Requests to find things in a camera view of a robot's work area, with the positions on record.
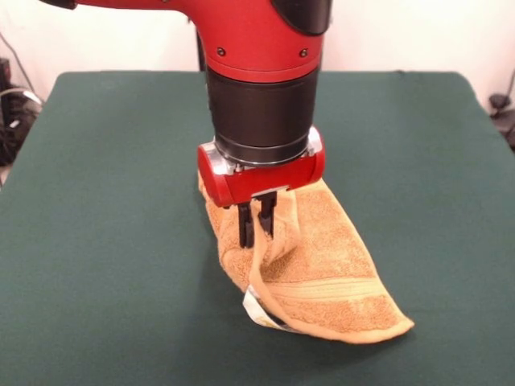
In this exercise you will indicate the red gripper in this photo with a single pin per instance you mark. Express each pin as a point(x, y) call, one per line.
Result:
point(265, 181)

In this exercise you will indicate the tan terry towel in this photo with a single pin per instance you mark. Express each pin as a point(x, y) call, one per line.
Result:
point(334, 281)

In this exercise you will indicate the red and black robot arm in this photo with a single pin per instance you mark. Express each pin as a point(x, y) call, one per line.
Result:
point(261, 80)

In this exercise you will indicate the dark green table cloth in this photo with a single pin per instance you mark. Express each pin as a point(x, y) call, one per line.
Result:
point(100, 281)

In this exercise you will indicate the black equipment pile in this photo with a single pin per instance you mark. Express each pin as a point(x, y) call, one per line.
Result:
point(14, 120)

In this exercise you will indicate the black stand base foot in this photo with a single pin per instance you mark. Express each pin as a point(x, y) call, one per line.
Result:
point(501, 100)

